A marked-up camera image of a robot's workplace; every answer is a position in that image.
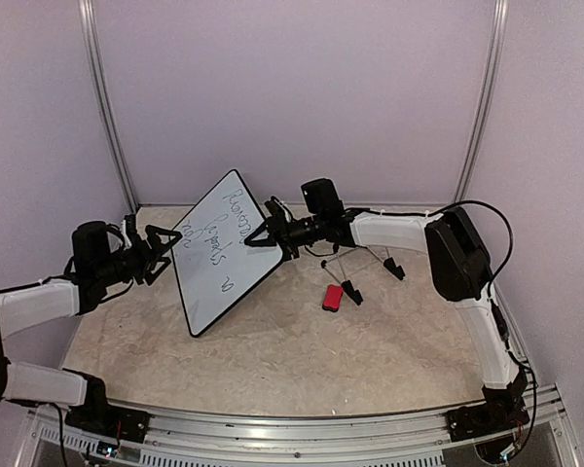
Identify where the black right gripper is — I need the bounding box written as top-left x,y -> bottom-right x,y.
245,211 -> 326,260

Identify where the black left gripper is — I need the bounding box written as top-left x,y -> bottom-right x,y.
95,225 -> 181,286

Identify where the white whiteboard black frame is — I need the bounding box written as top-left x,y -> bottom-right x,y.
172,169 -> 283,338

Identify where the red black whiteboard eraser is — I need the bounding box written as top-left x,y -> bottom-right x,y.
321,284 -> 344,312

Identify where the black wire easel stand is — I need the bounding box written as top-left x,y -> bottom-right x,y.
320,246 -> 406,306

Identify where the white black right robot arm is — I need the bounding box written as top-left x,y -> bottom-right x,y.
244,178 -> 528,432

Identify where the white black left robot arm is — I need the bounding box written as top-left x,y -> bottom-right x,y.
0,216 -> 182,433

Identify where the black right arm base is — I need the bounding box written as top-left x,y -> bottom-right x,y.
445,370 -> 530,442

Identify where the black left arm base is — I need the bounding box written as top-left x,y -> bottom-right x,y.
65,372 -> 151,444

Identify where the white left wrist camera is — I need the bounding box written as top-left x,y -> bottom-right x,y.
120,214 -> 138,248

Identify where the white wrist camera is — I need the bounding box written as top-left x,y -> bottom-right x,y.
265,196 -> 295,222
120,214 -> 138,248

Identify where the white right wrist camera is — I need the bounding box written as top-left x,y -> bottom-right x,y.
265,196 -> 295,222

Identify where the aluminium left corner post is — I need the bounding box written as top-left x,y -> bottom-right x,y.
78,0 -> 140,213

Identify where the aluminium corner post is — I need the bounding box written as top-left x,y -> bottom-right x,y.
78,0 -> 140,213
453,0 -> 510,201

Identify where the aluminium front rail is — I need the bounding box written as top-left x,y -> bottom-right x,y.
18,383 -> 580,467

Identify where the aluminium right corner post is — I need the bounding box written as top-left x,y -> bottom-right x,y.
453,0 -> 510,201

